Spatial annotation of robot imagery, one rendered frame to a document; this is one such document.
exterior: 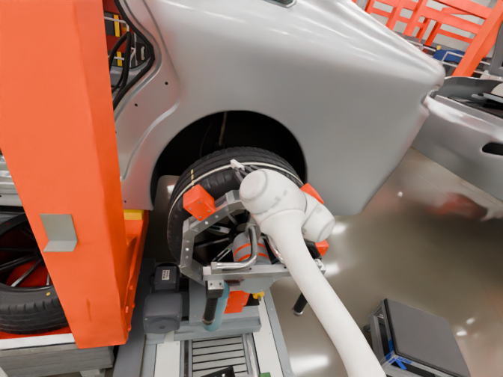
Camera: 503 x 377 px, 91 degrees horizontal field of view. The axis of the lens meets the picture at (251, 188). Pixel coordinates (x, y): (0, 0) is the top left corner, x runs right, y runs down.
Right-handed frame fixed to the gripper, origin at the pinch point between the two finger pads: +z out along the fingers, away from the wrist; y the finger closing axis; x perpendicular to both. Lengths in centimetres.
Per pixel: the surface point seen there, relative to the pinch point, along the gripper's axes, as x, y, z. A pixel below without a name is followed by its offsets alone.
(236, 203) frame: -6.6, -7.9, -9.5
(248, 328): -105, -11, -6
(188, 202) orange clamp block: -3.1, -21.5, -2.1
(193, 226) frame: -13.7, -22.4, -2.4
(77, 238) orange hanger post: 6, -51, -7
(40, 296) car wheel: -43, -83, 34
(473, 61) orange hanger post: -55, 442, 67
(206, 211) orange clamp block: -7.8, -17.3, -4.9
